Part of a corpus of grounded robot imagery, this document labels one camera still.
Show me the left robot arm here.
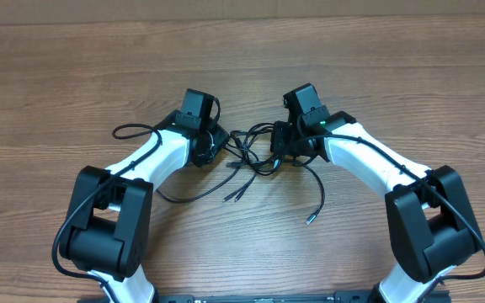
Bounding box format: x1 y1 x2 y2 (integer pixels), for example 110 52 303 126
51 88 228 302

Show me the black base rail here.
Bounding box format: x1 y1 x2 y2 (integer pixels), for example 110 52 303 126
77 289 452 303

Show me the black cable silver plug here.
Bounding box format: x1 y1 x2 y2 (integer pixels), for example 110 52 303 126
293 161 326 226

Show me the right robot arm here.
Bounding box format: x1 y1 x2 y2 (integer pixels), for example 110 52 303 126
270 83 485 302

